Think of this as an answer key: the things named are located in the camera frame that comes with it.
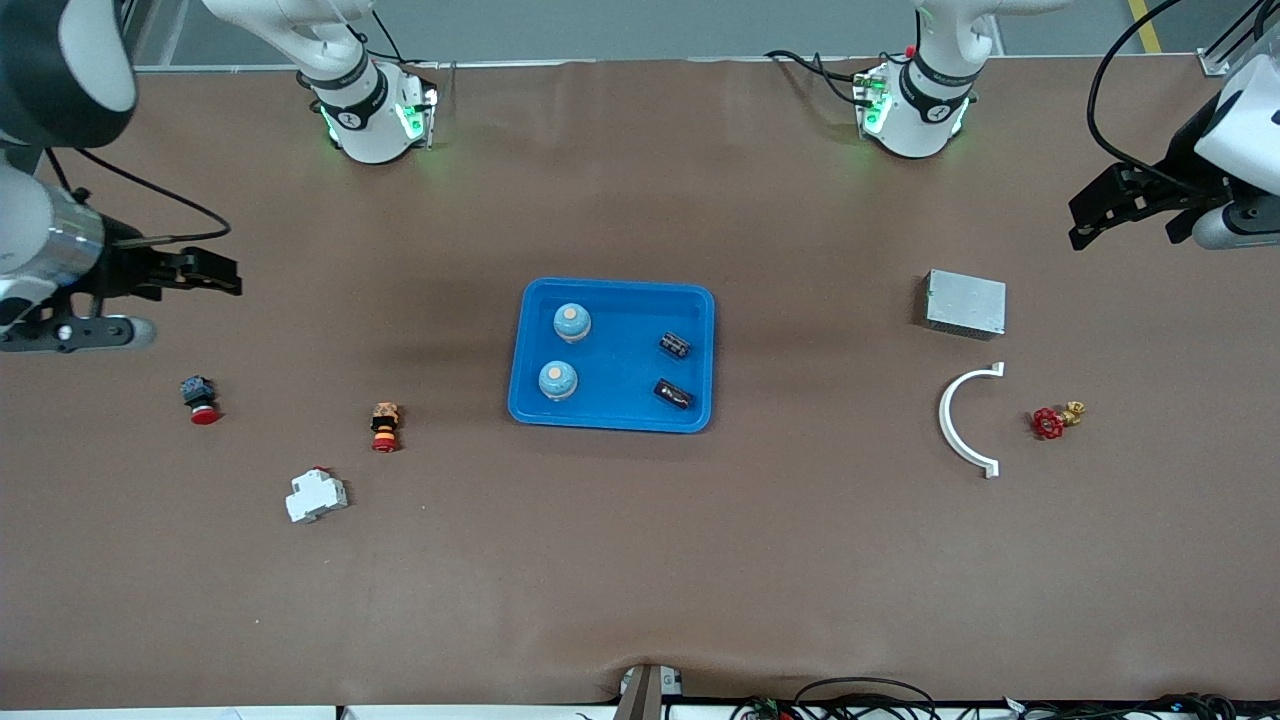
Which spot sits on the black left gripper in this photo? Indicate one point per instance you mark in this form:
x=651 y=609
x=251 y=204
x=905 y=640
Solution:
x=1183 y=158

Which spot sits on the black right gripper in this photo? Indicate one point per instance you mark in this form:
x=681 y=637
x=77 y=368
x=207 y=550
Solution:
x=121 y=272

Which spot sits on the blue bell with tan button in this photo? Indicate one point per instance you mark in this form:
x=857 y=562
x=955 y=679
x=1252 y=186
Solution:
x=558 y=380
x=572 y=322

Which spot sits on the small black connector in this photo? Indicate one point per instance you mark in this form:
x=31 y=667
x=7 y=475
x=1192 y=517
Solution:
x=675 y=346

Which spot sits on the dark electrolytic capacitor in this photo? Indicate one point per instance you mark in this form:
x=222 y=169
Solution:
x=673 y=393

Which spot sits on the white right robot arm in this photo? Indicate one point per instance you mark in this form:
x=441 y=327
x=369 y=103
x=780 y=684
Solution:
x=360 y=110

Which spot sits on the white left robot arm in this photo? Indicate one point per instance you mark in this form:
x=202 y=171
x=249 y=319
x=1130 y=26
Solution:
x=925 y=100

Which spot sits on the blue plastic tray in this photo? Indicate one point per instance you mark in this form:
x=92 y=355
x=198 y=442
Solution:
x=620 y=330

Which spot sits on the black emergency button red cap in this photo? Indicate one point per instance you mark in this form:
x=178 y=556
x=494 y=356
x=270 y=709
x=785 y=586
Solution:
x=200 y=398

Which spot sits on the grey metal box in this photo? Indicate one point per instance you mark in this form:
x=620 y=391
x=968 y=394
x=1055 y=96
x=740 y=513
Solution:
x=964 y=303

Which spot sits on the red handwheel brass valve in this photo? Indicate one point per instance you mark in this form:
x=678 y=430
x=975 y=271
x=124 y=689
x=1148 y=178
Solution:
x=1050 y=423

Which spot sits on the white circuit breaker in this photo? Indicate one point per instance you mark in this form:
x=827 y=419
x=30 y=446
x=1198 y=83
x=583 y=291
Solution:
x=316 y=495

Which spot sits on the brown table cover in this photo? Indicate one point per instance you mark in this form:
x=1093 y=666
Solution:
x=640 y=560

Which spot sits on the metal table edge clamp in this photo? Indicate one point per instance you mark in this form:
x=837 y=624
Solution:
x=640 y=690

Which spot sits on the aluminium frame beam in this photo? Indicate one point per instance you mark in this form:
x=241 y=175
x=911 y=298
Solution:
x=1213 y=65

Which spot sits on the orange red push button switch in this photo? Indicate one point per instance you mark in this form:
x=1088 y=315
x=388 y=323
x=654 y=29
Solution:
x=385 y=425

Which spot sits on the white curved plastic bracket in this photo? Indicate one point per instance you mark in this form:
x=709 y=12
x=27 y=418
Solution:
x=945 y=420

